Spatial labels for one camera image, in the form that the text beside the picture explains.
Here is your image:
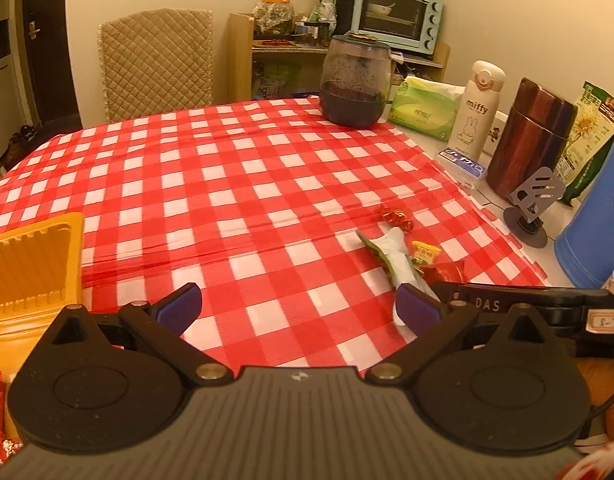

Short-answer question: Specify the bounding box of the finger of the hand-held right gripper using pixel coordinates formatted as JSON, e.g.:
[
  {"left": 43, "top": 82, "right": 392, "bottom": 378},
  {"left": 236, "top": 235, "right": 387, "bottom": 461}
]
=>
[{"left": 431, "top": 281, "right": 460, "bottom": 303}]

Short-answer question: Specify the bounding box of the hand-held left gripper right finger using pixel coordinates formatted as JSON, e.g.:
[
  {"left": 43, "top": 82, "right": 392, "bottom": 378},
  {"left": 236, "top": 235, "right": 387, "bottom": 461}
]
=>
[{"left": 364, "top": 282, "right": 564, "bottom": 387}]

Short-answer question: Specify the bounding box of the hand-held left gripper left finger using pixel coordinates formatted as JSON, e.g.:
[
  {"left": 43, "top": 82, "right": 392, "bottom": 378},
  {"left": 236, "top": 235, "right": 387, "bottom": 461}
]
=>
[{"left": 37, "top": 282, "right": 235, "bottom": 387}]

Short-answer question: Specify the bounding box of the red orange snack packet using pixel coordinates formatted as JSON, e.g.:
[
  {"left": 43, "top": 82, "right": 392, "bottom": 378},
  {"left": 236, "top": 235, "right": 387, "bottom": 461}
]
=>
[{"left": 421, "top": 259, "right": 468, "bottom": 286}]

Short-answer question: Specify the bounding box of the yellow candy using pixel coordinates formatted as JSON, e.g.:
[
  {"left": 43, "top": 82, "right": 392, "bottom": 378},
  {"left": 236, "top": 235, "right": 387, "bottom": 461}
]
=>
[{"left": 411, "top": 240, "right": 441, "bottom": 267}]

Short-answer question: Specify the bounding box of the white green snack wrapper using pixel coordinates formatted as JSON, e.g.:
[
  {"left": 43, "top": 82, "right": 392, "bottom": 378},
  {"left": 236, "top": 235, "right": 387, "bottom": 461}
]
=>
[{"left": 356, "top": 226, "right": 425, "bottom": 326}]

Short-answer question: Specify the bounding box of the red round candy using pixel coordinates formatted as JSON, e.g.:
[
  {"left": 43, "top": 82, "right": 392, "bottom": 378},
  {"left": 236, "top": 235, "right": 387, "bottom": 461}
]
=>
[{"left": 378, "top": 205, "right": 414, "bottom": 232}]

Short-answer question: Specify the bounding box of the yellow plastic tray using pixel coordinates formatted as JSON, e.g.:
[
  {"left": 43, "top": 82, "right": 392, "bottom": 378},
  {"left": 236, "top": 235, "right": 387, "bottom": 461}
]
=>
[{"left": 0, "top": 211, "right": 85, "bottom": 443}]

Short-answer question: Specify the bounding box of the red shiny candy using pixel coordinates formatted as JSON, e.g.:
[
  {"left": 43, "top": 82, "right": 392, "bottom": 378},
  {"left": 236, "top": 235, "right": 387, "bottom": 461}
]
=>
[{"left": 0, "top": 430, "right": 24, "bottom": 467}]

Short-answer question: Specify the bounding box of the person's right hand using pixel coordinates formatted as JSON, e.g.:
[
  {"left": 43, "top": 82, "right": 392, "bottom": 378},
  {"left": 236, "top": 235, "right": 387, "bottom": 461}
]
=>
[{"left": 574, "top": 359, "right": 614, "bottom": 443}]

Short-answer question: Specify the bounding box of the blue thermos jug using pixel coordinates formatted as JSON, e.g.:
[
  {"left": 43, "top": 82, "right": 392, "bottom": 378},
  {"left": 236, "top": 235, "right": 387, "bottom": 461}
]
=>
[{"left": 554, "top": 122, "right": 614, "bottom": 289}]

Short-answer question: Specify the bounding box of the grey phone stand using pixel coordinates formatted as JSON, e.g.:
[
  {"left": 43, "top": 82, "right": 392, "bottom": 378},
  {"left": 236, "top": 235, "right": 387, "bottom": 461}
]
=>
[{"left": 502, "top": 166, "right": 568, "bottom": 248}]

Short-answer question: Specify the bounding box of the red checked tablecloth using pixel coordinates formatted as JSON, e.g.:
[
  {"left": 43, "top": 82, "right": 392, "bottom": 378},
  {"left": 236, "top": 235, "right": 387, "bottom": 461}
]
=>
[{"left": 0, "top": 96, "right": 550, "bottom": 368}]

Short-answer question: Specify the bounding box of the blue white small box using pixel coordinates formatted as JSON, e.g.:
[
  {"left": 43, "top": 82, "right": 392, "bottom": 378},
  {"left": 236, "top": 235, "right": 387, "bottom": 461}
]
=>
[{"left": 437, "top": 146, "right": 489, "bottom": 190}]

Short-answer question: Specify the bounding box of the red white printed cloth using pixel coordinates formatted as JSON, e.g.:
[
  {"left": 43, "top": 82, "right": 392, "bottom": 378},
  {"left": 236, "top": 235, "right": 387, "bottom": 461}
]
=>
[{"left": 560, "top": 442, "right": 614, "bottom": 480}]

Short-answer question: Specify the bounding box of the green sunflower seed bag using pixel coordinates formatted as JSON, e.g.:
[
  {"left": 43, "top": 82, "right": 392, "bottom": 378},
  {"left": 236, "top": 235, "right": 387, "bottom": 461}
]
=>
[{"left": 557, "top": 80, "right": 614, "bottom": 207}]

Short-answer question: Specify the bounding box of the brown metal canister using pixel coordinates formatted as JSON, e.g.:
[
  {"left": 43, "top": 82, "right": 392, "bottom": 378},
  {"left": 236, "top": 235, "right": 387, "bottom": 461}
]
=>
[{"left": 486, "top": 77, "right": 579, "bottom": 201}]

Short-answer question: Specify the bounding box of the white thermos bottle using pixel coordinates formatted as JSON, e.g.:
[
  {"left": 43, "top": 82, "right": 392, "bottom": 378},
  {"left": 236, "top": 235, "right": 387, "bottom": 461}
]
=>
[{"left": 447, "top": 60, "right": 506, "bottom": 160}]

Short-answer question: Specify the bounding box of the green tissue pack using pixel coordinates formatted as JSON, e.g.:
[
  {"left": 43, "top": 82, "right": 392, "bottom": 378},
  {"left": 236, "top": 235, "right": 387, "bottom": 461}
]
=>
[{"left": 389, "top": 76, "right": 465, "bottom": 143}]

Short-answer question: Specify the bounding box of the dark glass jar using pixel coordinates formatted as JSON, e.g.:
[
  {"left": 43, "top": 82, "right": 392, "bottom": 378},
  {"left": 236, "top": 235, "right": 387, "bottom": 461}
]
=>
[{"left": 318, "top": 34, "right": 393, "bottom": 127}]

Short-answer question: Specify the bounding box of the row of shoes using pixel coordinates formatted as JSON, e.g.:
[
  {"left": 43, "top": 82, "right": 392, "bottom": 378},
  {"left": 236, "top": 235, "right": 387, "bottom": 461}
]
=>
[{"left": 0, "top": 125, "right": 38, "bottom": 191}]

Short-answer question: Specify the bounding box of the quilted beige chair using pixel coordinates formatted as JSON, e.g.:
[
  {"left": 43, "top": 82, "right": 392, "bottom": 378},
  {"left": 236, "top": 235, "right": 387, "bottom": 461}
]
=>
[{"left": 97, "top": 7, "right": 215, "bottom": 123}]

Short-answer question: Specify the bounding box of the wooden shelf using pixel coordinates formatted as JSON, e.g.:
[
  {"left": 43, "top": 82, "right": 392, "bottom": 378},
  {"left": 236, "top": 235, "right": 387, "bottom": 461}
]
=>
[{"left": 227, "top": 12, "right": 450, "bottom": 102}]

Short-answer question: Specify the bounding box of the light blue toaster oven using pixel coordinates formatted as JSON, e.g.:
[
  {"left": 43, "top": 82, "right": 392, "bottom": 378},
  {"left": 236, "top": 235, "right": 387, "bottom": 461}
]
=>
[{"left": 349, "top": 0, "right": 444, "bottom": 57}]

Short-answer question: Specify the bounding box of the dark wooden door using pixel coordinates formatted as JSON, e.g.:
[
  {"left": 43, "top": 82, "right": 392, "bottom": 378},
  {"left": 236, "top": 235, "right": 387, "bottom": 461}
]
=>
[{"left": 22, "top": 0, "right": 82, "bottom": 133}]

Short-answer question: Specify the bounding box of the orange lid plastic jar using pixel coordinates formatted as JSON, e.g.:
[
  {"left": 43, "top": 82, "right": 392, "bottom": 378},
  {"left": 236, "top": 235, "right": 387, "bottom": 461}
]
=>
[{"left": 252, "top": 0, "right": 295, "bottom": 36}]

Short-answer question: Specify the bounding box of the green foil bag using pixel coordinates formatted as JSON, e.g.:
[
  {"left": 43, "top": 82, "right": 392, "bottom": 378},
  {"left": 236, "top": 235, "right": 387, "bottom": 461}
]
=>
[{"left": 312, "top": 0, "right": 338, "bottom": 24}]

